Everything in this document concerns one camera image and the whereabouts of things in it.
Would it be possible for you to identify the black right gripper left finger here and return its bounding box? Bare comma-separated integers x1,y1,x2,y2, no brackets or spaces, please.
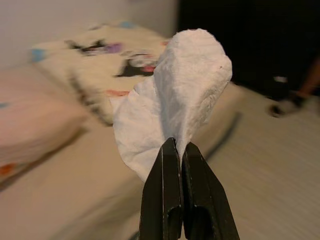
139,137,186,240

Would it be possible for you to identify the pink dotted pillow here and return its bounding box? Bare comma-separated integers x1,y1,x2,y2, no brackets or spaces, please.
0,66,89,187

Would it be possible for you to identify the grey slipper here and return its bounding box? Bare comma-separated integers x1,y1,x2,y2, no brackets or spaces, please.
269,90,311,118

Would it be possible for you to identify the white tissue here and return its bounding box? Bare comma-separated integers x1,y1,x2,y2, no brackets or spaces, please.
111,27,233,183

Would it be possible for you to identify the black cabinet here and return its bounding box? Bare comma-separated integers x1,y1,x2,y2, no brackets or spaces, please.
176,0,320,100

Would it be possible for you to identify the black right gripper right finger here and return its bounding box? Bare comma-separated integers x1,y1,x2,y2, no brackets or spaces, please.
181,141,242,240

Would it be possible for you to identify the cream sheeted mattress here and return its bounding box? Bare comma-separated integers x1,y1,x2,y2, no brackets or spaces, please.
0,22,245,240

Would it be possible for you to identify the cream cartoon print blanket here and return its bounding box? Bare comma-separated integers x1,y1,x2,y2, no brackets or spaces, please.
31,21,176,127

